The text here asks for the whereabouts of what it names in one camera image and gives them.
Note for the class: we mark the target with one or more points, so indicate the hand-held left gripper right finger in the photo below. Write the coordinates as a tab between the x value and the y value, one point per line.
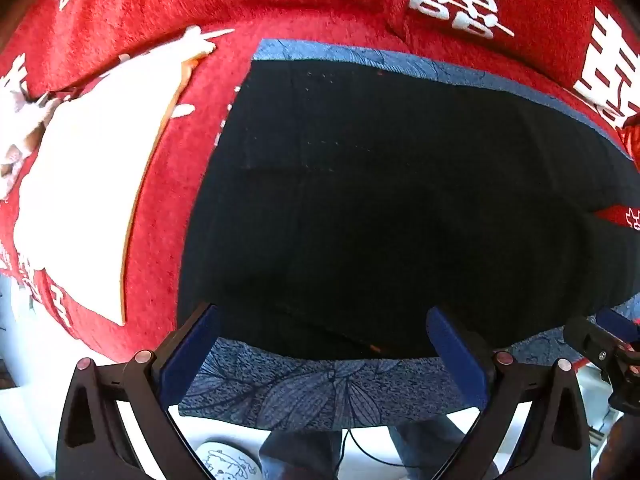
455	350

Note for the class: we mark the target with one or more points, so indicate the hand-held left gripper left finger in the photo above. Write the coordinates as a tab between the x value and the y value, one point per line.
192	345

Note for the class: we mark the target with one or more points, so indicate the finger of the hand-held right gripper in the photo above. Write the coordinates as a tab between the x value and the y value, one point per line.
585	334
619	320

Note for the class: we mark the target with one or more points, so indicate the black pants with blue trim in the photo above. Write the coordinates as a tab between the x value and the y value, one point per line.
375	210

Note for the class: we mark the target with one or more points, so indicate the person's right forearm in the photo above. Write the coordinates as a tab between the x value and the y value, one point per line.
617	452

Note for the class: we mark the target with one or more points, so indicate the person's right leg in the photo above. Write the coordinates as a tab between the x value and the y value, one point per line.
425	445

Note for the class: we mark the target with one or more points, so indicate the person's leg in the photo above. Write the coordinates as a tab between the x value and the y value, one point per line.
300	455
425	445

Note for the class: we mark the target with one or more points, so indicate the white slipper with drawing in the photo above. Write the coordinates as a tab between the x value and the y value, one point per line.
227	462

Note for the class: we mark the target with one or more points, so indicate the person's left leg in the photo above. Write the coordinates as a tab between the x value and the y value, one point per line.
300	455

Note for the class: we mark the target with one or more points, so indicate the white cloth with orange edge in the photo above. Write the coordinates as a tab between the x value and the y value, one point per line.
90	185

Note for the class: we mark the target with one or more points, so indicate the red printed blanket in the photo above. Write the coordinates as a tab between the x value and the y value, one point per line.
200	110

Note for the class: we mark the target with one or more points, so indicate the red pillow with white print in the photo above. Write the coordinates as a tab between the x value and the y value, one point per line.
550	20

